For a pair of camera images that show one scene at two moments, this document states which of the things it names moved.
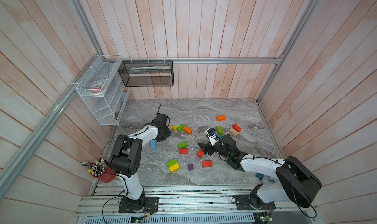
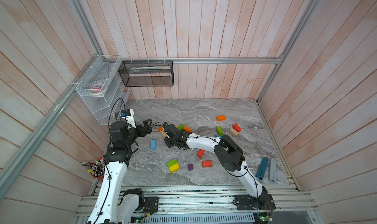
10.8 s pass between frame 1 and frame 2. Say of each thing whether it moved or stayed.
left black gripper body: moved
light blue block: stayed
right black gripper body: moved
